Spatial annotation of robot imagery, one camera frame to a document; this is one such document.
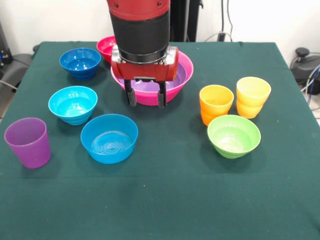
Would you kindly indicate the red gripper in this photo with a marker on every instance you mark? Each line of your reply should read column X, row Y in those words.
column 142, row 71

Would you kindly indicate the large pink bowl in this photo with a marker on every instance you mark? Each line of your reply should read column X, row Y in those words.
column 147, row 98

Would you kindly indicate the purple bowl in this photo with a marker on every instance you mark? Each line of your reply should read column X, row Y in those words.
column 146, row 86

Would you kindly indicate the blue ringed flat-bottom bowl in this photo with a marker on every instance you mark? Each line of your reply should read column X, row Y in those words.
column 108, row 145

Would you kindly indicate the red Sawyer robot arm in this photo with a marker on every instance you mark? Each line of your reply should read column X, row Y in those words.
column 140, row 30

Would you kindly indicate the small red-pink bowl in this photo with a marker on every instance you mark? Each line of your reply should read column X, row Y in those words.
column 106, row 47

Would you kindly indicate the dark blue bowl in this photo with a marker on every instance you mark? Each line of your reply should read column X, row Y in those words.
column 80, row 71

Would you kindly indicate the cyan bowl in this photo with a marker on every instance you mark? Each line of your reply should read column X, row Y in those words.
column 72, row 106

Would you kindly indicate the black power plug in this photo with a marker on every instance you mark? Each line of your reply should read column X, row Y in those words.
column 221, row 36

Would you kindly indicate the dark green tablecloth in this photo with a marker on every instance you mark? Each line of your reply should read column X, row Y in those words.
column 175, row 187

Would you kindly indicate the green bowl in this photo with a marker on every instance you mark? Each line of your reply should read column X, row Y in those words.
column 232, row 140

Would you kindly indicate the yellow cup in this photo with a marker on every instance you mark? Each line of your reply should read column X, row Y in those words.
column 253, row 91

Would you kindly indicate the purple cup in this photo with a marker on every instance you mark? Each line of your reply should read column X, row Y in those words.
column 28, row 147

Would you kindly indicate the black equipment box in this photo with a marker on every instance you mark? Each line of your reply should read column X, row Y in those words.
column 5, row 52

